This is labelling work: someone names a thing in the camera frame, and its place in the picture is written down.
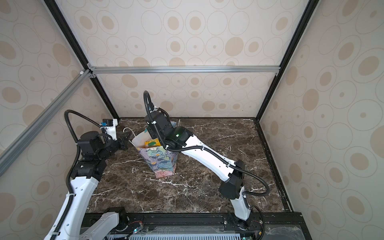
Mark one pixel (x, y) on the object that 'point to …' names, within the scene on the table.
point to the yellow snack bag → (152, 143)
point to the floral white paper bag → (161, 160)
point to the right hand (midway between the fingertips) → (155, 121)
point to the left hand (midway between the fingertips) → (133, 130)
